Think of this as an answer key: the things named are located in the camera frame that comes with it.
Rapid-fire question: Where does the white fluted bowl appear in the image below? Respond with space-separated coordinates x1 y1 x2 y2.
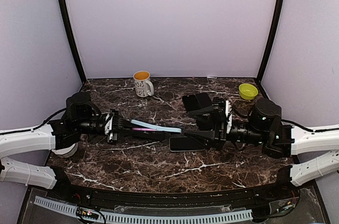
52 143 78 158

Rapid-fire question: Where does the black frame post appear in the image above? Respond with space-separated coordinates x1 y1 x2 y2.
256 0 284 85
58 0 87 84

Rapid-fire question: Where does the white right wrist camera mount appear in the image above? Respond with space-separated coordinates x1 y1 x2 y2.
225 100 233 133

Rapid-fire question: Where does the purple phone with dark screen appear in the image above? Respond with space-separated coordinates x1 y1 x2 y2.
195 93 212 109

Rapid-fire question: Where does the black frame post right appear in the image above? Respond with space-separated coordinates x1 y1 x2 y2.
256 0 284 85

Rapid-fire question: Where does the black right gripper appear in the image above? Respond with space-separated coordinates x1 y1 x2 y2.
183 105 266 151

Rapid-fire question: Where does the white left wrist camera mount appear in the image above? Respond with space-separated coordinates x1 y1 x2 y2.
104 114 113 136

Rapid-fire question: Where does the black frame post left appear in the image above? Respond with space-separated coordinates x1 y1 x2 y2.
58 0 87 84

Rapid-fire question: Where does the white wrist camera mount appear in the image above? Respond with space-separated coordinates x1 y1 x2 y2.
225 100 233 133
104 114 113 136

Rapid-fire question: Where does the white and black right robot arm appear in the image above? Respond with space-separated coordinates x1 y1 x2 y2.
182 93 338 200

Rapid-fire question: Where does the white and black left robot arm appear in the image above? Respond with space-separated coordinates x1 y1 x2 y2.
1 93 165 201

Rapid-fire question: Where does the white slotted cable duct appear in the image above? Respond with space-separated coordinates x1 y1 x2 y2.
34 196 253 224

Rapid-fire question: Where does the pink phone with dark screen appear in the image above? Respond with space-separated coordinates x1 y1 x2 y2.
132 128 156 132

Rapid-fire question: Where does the silver phone with dark screen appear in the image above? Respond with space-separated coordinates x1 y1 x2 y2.
169 137 205 152

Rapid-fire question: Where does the black front rail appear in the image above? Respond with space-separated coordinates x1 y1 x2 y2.
47 184 300 209

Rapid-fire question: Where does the white patterned mug yellow inside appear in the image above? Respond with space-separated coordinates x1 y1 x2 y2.
133 71 154 97

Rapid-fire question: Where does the green bowl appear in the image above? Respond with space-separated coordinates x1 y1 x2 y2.
238 83 258 100

